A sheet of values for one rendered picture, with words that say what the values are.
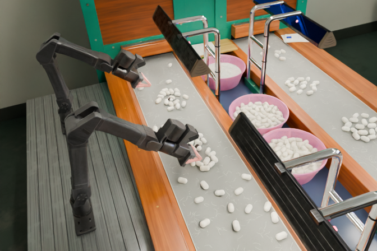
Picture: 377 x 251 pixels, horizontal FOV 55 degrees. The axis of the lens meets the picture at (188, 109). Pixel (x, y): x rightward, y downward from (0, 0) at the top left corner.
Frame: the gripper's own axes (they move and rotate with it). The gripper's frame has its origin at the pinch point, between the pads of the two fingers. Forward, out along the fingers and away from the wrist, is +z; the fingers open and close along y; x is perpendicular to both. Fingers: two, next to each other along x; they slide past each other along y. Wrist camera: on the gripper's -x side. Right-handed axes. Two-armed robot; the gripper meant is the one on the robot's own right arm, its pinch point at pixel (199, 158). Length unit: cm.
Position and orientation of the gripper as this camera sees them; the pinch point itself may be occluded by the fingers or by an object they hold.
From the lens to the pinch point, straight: 141.8
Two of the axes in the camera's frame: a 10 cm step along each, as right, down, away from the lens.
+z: 7.5, 3.6, 5.5
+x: -5.9, 7.5, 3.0
